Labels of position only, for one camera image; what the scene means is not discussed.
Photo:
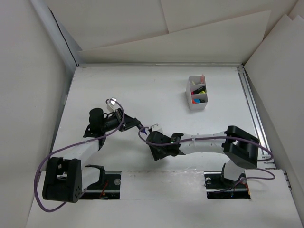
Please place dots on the aluminium rail right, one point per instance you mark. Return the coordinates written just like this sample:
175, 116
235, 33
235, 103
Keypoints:
268, 164

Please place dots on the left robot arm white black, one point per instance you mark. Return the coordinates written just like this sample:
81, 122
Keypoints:
68, 176

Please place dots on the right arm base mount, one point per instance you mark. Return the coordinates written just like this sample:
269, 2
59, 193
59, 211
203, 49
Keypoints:
217, 187

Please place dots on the yellow cap black highlighter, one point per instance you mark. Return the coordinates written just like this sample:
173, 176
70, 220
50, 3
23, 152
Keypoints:
202, 92

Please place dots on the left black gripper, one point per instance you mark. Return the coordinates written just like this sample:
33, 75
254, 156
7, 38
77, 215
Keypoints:
128, 123

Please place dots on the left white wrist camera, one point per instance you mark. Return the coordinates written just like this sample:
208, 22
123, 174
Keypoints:
112, 104

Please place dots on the white compartment pen holder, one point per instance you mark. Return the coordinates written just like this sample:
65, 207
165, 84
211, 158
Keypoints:
190, 97

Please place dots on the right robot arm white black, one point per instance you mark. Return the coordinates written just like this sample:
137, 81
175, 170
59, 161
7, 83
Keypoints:
238, 145

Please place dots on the pink cap black highlighter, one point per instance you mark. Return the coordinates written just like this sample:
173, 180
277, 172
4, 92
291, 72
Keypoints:
197, 91

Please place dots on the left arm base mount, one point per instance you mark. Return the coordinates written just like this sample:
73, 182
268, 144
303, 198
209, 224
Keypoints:
104, 185

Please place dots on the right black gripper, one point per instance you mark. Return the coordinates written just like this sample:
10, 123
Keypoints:
156, 154

